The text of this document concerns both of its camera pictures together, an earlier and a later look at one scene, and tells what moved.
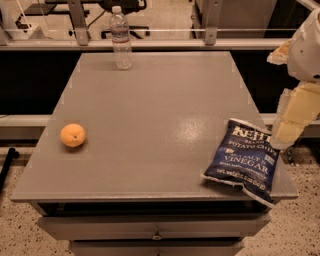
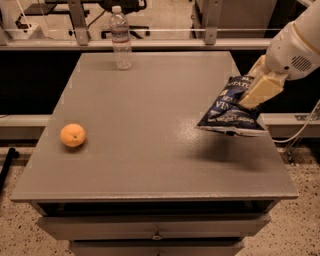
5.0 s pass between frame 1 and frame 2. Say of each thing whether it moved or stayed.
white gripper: moved
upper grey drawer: stayed
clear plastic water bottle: stayed
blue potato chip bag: moved
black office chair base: stayed
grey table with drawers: stayed
